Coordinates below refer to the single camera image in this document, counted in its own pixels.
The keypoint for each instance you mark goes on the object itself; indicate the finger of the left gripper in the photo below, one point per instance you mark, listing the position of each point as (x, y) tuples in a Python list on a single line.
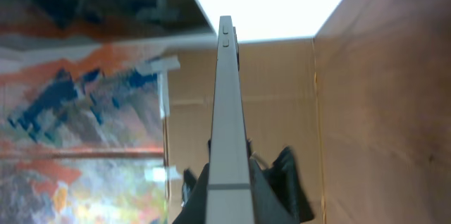
[(283, 179), (189, 182)]

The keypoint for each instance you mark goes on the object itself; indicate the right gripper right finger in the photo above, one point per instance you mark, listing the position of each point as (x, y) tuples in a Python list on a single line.
[(267, 208)]

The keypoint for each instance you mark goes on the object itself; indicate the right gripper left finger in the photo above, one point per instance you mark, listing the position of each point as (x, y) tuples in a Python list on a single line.
[(194, 212)]

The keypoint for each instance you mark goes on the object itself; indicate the Galaxy smartphone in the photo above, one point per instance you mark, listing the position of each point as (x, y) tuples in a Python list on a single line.
[(229, 197)]

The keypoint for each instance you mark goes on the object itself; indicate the cardboard box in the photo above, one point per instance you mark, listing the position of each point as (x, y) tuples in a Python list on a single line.
[(365, 106)]

